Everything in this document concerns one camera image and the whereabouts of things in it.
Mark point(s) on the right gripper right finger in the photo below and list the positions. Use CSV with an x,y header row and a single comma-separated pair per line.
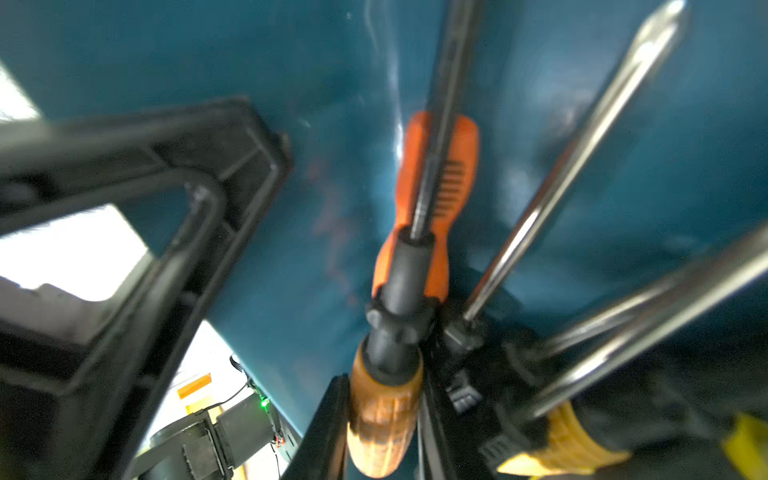
x,y
446,450

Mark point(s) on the teal plastic storage tray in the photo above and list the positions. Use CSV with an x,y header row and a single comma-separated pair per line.
x,y
619,142

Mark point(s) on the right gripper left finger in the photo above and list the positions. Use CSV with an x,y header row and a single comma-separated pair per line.
x,y
322,453

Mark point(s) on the black yellow screwdriver in tray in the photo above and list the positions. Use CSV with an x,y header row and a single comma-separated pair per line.
x,y
554,440

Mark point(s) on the wooden orange handle screwdriver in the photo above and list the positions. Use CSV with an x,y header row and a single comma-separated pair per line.
x,y
388,370

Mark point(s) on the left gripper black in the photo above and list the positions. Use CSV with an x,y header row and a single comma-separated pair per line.
x,y
117,233

